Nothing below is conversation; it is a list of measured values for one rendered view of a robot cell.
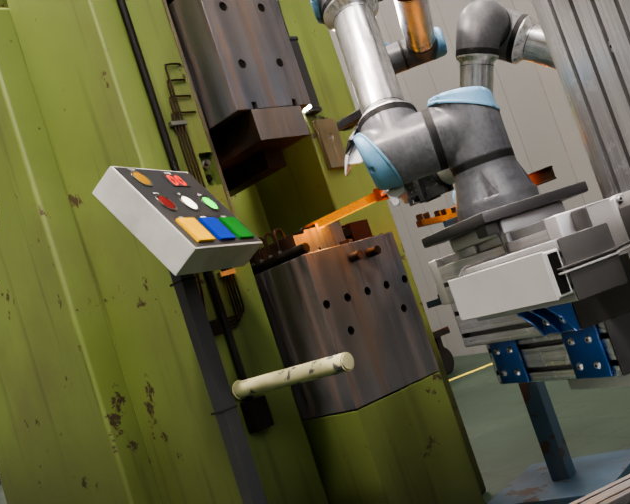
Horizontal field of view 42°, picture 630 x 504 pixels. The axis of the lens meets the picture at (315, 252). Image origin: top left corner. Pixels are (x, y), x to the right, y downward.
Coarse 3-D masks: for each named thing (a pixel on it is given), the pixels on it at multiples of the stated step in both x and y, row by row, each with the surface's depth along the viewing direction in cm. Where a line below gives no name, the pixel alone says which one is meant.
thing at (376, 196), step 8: (376, 192) 223; (360, 200) 229; (368, 200) 226; (376, 200) 223; (344, 208) 233; (352, 208) 231; (360, 208) 231; (328, 216) 238; (336, 216) 236; (344, 216) 237; (312, 224) 244; (320, 224) 241
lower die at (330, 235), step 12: (312, 228) 240; (324, 228) 243; (336, 228) 246; (288, 240) 236; (300, 240) 236; (312, 240) 239; (324, 240) 242; (336, 240) 245; (264, 252) 244; (276, 252) 241
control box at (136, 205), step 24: (120, 168) 184; (96, 192) 183; (120, 192) 181; (144, 192) 182; (168, 192) 192; (192, 192) 202; (120, 216) 182; (144, 216) 179; (168, 216) 180; (192, 216) 189; (216, 216) 199; (144, 240) 180; (168, 240) 177; (192, 240) 177; (216, 240) 186; (240, 240) 197; (168, 264) 178; (192, 264) 180; (216, 264) 192; (240, 264) 205
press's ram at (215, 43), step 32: (192, 0) 239; (224, 0) 242; (256, 0) 251; (192, 32) 242; (224, 32) 239; (256, 32) 247; (192, 64) 244; (224, 64) 235; (256, 64) 244; (288, 64) 253; (224, 96) 237; (256, 96) 240; (288, 96) 249
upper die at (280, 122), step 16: (256, 112) 238; (272, 112) 242; (288, 112) 247; (224, 128) 247; (240, 128) 242; (256, 128) 237; (272, 128) 241; (288, 128) 245; (304, 128) 249; (224, 144) 248; (240, 144) 243; (256, 144) 240; (272, 144) 247; (288, 144) 254; (224, 160) 250; (240, 160) 254
